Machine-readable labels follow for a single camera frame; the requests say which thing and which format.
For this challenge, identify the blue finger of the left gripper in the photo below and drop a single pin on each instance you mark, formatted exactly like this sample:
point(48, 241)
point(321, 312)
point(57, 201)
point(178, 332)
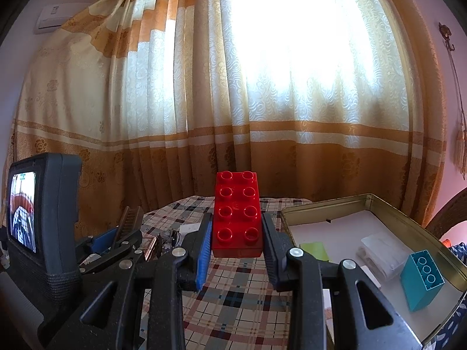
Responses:
point(103, 241)

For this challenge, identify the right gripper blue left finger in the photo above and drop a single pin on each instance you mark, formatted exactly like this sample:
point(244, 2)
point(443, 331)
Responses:
point(204, 258)

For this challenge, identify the purple sequin hair clip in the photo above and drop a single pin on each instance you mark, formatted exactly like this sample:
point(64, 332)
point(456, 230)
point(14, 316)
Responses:
point(170, 239)

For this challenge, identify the white small carton box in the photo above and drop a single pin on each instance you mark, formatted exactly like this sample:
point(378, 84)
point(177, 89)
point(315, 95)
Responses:
point(366, 276)

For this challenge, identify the gold metal tin tray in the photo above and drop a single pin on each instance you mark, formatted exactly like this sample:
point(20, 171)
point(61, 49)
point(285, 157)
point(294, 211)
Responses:
point(340, 224)

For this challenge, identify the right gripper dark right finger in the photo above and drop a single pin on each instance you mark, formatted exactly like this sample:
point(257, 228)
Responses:
point(275, 247)

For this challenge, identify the clear plastic case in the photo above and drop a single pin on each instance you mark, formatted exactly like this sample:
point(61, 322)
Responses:
point(384, 254)

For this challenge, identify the white charger adapter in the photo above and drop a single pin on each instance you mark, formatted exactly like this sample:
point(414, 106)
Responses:
point(186, 229)

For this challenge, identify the brown wooden comb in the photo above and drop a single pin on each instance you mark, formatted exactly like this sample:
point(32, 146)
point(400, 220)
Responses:
point(129, 227)

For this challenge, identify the red toy brick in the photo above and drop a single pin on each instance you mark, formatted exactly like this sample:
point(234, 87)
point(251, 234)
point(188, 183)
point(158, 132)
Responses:
point(237, 229)

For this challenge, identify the white air conditioner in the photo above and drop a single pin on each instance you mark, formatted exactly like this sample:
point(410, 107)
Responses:
point(54, 16)

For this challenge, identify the green toy brick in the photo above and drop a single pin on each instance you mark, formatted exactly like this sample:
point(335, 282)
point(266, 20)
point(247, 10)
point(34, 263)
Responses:
point(316, 249)

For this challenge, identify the orange cream patterned curtain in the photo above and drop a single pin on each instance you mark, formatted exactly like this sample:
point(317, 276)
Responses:
point(320, 98)

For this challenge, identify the ornate wall hook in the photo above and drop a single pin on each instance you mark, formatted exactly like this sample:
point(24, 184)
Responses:
point(446, 34)

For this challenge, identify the teal toy brick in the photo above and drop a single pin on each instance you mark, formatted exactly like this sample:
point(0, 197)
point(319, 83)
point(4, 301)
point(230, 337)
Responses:
point(421, 280)

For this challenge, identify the brown wicker chair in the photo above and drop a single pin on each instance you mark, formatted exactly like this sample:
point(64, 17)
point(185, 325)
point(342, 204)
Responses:
point(451, 214)

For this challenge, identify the plaid tablecloth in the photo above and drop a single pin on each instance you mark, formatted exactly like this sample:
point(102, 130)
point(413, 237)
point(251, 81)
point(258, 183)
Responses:
point(237, 307)

